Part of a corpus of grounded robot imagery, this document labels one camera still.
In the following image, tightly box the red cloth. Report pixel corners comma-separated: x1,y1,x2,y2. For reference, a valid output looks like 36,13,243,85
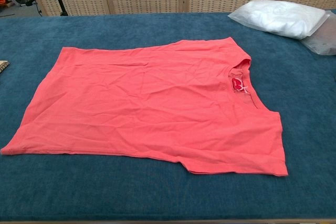
0,39,289,177

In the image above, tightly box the blue carpet table cover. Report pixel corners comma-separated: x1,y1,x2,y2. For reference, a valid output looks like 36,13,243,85
0,11,336,222

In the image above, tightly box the white garment in plastic bag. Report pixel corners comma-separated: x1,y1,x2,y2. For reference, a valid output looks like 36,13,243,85
227,0,330,40

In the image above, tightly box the dark red garment in bag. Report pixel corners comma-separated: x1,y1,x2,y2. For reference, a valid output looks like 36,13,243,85
300,10,336,56

